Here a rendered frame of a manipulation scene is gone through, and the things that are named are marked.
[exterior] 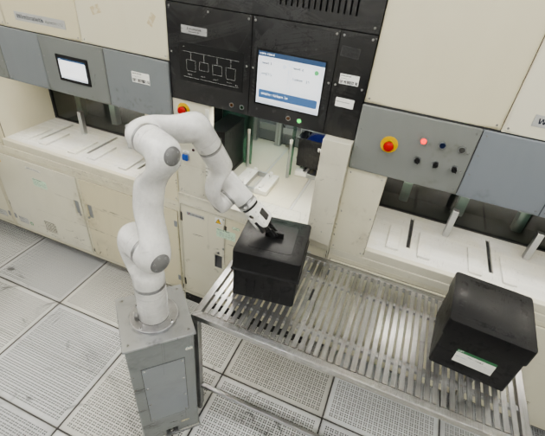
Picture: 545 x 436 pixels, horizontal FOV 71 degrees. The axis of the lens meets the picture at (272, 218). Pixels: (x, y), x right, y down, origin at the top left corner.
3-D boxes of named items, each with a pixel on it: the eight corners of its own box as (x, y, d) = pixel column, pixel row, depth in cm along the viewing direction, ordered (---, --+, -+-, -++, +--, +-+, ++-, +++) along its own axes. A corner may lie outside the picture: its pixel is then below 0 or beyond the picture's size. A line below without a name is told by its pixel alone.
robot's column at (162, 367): (144, 445, 185) (121, 353, 141) (137, 394, 206) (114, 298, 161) (201, 425, 196) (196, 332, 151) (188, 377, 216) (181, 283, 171)
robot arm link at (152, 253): (150, 250, 144) (175, 273, 135) (120, 259, 136) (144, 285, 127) (163, 121, 121) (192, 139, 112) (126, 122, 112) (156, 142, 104)
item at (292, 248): (229, 268, 160) (230, 245, 152) (249, 227, 183) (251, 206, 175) (298, 285, 156) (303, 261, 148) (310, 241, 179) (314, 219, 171)
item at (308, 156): (291, 169, 236) (298, 121, 217) (302, 157, 252) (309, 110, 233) (330, 180, 230) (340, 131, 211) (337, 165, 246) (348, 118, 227)
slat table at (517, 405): (196, 407, 203) (190, 314, 158) (244, 323, 249) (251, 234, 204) (450, 527, 170) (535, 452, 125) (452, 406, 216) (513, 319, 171)
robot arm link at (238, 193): (239, 209, 151) (255, 194, 153) (217, 184, 147) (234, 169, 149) (233, 208, 159) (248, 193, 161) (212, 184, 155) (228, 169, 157)
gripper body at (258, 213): (251, 207, 151) (269, 227, 154) (258, 194, 159) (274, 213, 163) (238, 214, 155) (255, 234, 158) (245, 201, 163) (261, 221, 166)
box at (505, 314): (426, 360, 150) (449, 318, 135) (435, 310, 171) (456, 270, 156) (504, 394, 141) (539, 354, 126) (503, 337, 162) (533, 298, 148)
